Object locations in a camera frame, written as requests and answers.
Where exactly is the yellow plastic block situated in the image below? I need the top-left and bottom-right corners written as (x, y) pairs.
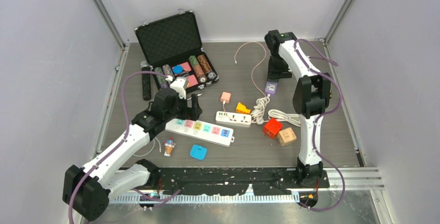
top-left (236, 102), bottom-right (251, 115)

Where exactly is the white thin cable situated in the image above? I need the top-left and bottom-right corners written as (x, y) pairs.
top-left (132, 136), bottom-right (162, 158)

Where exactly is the beige cube socket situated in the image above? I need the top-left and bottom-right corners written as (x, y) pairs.
top-left (277, 128), bottom-right (297, 147)

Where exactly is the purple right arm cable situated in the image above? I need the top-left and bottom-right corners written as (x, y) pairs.
top-left (294, 38), bottom-right (346, 213)

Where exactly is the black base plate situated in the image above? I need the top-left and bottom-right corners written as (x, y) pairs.
top-left (137, 167), bottom-right (330, 196)

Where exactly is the small white USB power strip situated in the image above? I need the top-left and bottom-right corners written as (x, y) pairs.
top-left (215, 111), bottom-right (252, 128)

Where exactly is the ice cream toy figure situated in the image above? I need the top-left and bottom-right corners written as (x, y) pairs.
top-left (164, 138), bottom-right (175, 157)

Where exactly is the pink USB charger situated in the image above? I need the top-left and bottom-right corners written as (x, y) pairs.
top-left (220, 92), bottom-right (231, 104)

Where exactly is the white bundled strip cord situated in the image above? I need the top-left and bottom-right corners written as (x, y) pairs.
top-left (251, 95), bottom-right (271, 125)

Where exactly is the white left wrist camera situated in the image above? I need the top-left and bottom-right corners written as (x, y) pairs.
top-left (170, 77), bottom-right (188, 100)

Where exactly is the blue square case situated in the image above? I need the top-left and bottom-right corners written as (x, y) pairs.
top-left (189, 145), bottom-right (207, 161)

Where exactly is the black poker chip case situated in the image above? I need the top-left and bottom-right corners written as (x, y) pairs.
top-left (134, 10), bottom-right (219, 92)

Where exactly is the purple power strip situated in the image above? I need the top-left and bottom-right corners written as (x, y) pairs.
top-left (265, 81), bottom-right (278, 95)

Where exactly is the red cube socket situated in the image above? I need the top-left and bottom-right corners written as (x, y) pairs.
top-left (263, 118), bottom-right (283, 139)

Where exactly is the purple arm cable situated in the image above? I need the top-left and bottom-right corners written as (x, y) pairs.
top-left (294, 38), bottom-right (346, 213)
top-left (68, 71), bottom-right (174, 224)

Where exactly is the pink charging cable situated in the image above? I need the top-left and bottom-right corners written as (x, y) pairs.
top-left (234, 41), bottom-right (267, 97)

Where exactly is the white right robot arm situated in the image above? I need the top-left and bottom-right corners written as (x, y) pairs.
top-left (265, 30), bottom-right (331, 188)

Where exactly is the long white colourful power strip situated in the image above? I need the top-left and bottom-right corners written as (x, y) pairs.
top-left (165, 119), bottom-right (235, 147)

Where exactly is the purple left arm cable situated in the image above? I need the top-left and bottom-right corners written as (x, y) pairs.
top-left (68, 71), bottom-right (174, 224)

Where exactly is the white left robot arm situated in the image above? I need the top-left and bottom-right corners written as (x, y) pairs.
top-left (62, 88), bottom-right (202, 223)

